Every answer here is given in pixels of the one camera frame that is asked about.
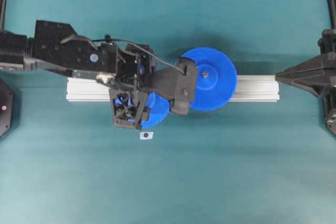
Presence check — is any silver aluminium extrusion rail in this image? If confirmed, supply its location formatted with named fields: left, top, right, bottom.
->
left=66, top=75, right=280, bottom=102

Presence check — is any large blue plastic gear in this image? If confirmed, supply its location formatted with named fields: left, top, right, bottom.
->
left=181, top=47, right=238, bottom=112

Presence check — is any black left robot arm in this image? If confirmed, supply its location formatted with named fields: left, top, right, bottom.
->
left=1, top=20, right=154, bottom=130

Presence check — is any green table mat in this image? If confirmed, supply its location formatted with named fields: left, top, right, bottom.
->
left=1, top=0, right=335, bottom=223

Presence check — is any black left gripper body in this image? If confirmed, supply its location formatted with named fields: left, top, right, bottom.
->
left=101, top=42, right=157, bottom=90

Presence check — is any small white marker sticker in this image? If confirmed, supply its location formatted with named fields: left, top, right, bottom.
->
left=140, top=132, right=154, bottom=140

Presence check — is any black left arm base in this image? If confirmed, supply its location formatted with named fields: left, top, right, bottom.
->
left=0, top=79, right=15, bottom=137

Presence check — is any black camera cable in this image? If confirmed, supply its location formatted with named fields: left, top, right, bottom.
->
left=59, top=34, right=186, bottom=76

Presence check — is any small blue plastic gear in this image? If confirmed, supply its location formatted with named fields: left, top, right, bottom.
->
left=141, top=92, right=170, bottom=129

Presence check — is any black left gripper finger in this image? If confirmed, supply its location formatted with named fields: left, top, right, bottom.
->
left=109, top=89, right=149, bottom=130

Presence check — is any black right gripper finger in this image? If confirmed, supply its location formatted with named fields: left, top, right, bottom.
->
left=275, top=72, right=331, bottom=98
left=275, top=54, right=331, bottom=79

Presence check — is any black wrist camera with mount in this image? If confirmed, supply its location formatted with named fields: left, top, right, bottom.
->
left=144, top=57, right=198, bottom=115

